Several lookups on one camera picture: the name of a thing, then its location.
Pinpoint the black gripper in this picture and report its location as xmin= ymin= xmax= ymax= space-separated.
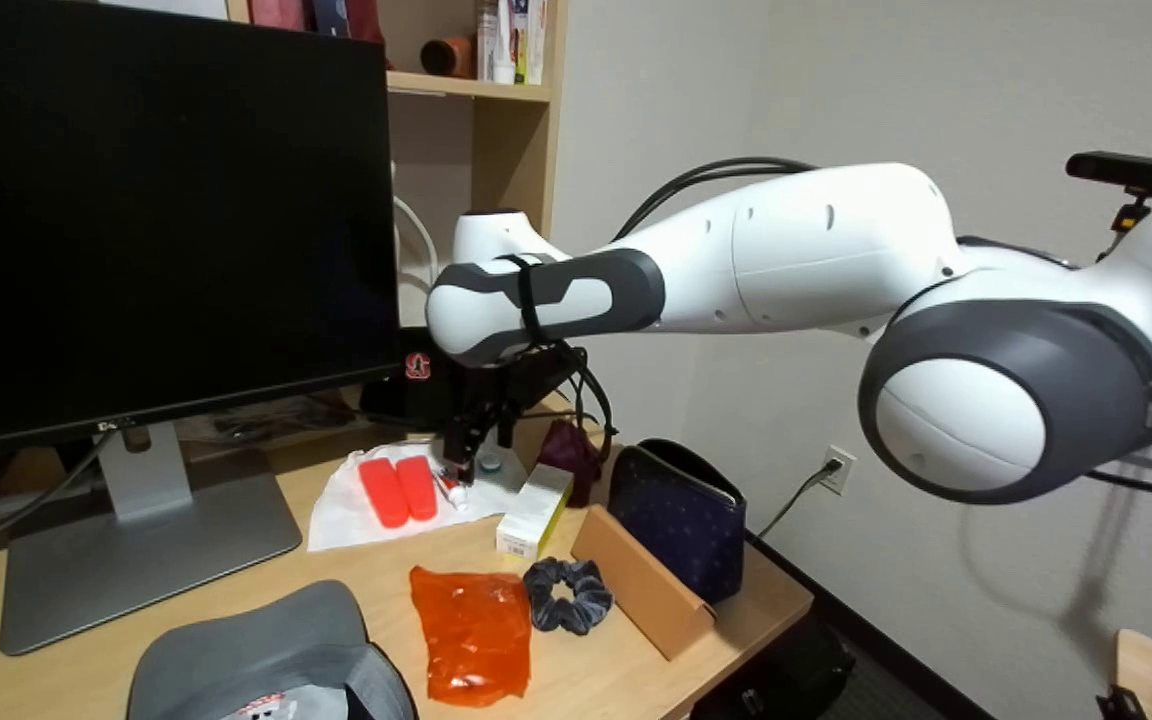
xmin=443 ymin=337 xmax=592 ymax=490

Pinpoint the light wooden shelf unit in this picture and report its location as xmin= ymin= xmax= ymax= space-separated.
xmin=221 ymin=0 xmax=569 ymax=375

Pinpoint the black monitor cable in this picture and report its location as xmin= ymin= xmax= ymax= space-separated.
xmin=0 ymin=434 xmax=118 ymax=574

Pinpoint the blue dotted purse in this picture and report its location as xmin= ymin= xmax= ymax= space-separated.
xmin=605 ymin=436 xmax=753 ymax=607

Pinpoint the black computer monitor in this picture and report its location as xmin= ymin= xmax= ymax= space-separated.
xmin=0 ymin=0 xmax=402 ymax=464

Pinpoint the black cap with red badge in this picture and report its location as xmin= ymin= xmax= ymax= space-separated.
xmin=356 ymin=346 xmax=469 ymax=434

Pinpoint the brown wooden block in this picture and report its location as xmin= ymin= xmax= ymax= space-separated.
xmin=569 ymin=509 xmax=719 ymax=665

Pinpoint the black camera stand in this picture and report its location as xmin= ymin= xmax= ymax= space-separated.
xmin=1078 ymin=195 xmax=1152 ymax=512

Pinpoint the brown roll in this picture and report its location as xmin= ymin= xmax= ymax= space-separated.
xmin=416 ymin=31 xmax=477 ymax=80

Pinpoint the white paper towel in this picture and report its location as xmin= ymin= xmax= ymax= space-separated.
xmin=305 ymin=446 xmax=529 ymax=557

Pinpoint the grey cap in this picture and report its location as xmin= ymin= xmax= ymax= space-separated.
xmin=123 ymin=578 xmax=418 ymax=720

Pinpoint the white wall outlet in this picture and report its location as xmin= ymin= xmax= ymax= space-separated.
xmin=820 ymin=446 xmax=859 ymax=495

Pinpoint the maroon round object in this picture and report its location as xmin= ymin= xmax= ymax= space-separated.
xmin=537 ymin=416 xmax=607 ymax=512

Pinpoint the white box with yellow edge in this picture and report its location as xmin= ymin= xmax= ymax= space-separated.
xmin=490 ymin=462 xmax=575 ymax=561

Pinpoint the dark blue scrunchie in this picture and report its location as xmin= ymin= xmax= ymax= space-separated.
xmin=521 ymin=557 xmax=616 ymax=642

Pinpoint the black exterior camera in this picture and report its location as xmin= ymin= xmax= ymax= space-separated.
xmin=1063 ymin=149 xmax=1152 ymax=203

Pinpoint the orange plastic bag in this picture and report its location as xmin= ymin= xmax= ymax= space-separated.
xmin=402 ymin=565 xmax=537 ymax=714

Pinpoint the red plastic case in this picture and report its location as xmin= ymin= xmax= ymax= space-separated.
xmin=356 ymin=454 xmax=440 ymax=532

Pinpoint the silver monitor stand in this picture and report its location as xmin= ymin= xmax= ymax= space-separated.
xmin=0 ymin=422 xmax=305 ymax=659

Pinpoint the black outlet cable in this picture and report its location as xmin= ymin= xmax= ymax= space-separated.
xmin=747 ymin=455 xmax=837 ymax=545

